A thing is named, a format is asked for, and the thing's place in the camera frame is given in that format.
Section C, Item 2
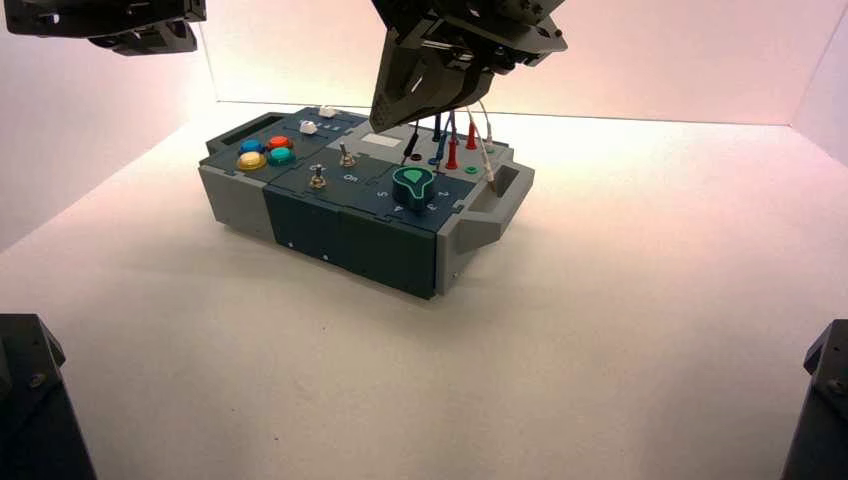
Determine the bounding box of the white banana plug cable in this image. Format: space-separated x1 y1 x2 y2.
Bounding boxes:
465 99 498 195

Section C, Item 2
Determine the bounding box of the green and teal rotary knob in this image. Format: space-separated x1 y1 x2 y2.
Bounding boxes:
392 166 437 212

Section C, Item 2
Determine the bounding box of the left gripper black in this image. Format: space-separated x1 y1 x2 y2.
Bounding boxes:
3 0 207 58

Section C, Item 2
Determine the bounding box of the red banana plug cable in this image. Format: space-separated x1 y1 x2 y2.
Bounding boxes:
445 109 480 172

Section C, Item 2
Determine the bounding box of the blue banana plug cable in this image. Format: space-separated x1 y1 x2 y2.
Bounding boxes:
427 111 458 167

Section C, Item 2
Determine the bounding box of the black banana plug cable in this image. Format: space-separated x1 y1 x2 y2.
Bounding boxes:
400 119 423 167

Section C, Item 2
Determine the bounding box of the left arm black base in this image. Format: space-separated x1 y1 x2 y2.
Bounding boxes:
0 313 99 480

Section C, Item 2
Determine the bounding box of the teal and grey control box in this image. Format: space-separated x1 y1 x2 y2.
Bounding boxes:
197 104 536 301

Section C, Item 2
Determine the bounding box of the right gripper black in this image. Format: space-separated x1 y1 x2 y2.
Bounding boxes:
368 0 569 134

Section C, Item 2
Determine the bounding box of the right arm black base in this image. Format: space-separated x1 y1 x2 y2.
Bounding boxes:
781 319 848 480

